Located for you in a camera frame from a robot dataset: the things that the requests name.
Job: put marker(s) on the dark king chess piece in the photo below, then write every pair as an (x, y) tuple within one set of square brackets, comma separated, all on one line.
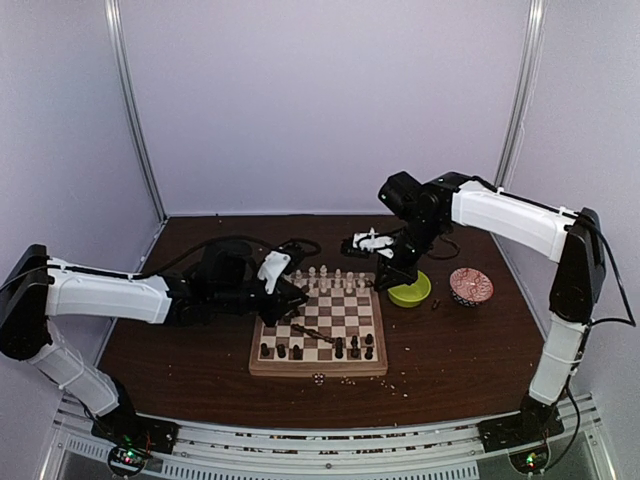
[(339, 348)]

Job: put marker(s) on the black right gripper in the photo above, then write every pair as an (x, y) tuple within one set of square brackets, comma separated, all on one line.
[(396, 274)]

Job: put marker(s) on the red patterned bowl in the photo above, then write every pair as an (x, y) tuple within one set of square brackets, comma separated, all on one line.
[(470, 287)]

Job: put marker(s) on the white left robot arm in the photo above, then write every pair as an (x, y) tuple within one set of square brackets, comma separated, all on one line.
[(41, 287)]

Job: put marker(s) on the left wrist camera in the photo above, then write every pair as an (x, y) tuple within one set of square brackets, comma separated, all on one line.
[(272, 267)]

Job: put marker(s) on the lime green bowl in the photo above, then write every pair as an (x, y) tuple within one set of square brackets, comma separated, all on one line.
[(410, 296)]

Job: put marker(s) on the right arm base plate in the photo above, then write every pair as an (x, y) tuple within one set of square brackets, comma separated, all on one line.
[(512, 431)]

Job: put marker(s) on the aluminium front frame rail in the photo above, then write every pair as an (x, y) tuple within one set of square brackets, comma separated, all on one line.
[(443, 450)]

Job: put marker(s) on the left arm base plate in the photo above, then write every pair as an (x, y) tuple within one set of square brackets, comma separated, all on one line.
[(141, 433)]

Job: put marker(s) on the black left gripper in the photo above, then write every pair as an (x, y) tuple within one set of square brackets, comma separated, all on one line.
[(284, 292)]

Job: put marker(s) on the pile of dark chess pieces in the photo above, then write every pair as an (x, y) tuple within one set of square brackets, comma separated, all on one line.
[(312, 333)]

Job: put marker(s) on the dark knight chess piece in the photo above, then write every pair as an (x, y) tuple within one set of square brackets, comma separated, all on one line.
[(355, 350)]

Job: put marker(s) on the row of white chess pieces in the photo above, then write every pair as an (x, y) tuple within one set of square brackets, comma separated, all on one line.
[(323, 282)]

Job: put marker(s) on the wooden chess board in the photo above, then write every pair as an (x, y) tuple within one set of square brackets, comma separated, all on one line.
[(332, 316)]

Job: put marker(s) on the left aluminium corner post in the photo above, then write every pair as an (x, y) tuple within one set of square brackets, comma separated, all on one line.
[(117, 38)]

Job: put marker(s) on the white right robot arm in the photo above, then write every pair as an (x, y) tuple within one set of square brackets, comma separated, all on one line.
[(568, 240)]

